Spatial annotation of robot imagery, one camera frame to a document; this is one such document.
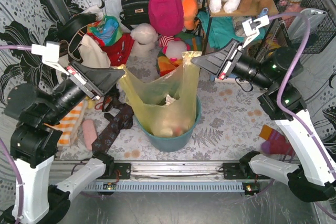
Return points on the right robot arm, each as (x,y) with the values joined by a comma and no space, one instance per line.
(313,179)

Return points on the teal folded cloth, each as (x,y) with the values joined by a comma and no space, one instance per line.
(222,30)

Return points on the silver foil pouch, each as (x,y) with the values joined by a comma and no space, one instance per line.
(297,28)

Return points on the black hat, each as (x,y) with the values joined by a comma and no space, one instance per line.
(68,30)

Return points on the colorful printed scarf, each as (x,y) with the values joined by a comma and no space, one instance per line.
(105,32)

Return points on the black wire basket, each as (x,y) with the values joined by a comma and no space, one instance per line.
(320,37)

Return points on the dark floral necktie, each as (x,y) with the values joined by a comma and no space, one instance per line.
(122,121)

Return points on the teal trash bin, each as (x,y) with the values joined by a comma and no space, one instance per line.
(173,144)

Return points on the red cloth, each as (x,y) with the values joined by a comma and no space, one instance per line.
(119,52)

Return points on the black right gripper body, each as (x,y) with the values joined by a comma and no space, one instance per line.
(229,60)

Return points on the orange checkered towel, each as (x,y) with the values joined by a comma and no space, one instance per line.
(70,124)

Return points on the pink sponge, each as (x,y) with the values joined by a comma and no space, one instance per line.
(89,133)

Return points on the magenta felt bag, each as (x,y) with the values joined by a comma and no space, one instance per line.
(166,16)

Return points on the cream canvas tote bag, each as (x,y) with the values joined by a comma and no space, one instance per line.
(85,50)

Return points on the orange plush toy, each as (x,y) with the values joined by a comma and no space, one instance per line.
(190,9)

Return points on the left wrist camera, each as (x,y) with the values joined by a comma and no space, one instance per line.
(49,55)

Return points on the purple orange sock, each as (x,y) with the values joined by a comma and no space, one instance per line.
(275,142)

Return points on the yellow trash bag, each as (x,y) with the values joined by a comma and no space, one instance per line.
(147,99)

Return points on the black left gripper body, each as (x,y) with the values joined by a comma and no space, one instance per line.
(84,82)

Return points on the cream plush sheep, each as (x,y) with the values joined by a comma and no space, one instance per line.
(145,37)

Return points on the aluminium rail base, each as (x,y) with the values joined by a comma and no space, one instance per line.
(159,177)

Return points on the black leather handbag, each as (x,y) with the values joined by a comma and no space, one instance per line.
(134,12)

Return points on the pink striped plush doll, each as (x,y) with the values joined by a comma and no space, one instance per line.
(173,47)

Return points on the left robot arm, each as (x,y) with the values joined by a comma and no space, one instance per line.
(34,143)

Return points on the rainbow striped cloth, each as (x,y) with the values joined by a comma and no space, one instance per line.
(164,65)

